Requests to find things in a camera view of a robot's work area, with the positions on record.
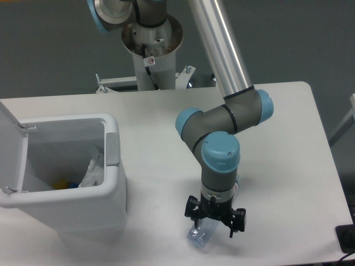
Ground yellow trash in can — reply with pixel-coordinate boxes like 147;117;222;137
53;178;70;190

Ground clear plastic water bottle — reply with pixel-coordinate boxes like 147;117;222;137
186;173;241;249

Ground black device at table edge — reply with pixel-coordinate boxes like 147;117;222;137
335;224;354;253

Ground white frame at right edge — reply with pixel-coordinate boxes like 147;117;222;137
328;94;354;147

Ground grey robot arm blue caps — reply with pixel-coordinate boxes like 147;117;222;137
87;1;273;233

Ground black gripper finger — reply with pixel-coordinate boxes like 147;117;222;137
221;208;246;238
184;195;201;227

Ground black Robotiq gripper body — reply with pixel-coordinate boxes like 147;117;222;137
197;191;234;223

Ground black cable on pedestal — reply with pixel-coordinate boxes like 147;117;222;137
141;43;161;91

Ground white trash can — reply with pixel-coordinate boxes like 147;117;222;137
1;113;127;232

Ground white pedestal base frame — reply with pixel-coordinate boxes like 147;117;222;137
95;65;217;94

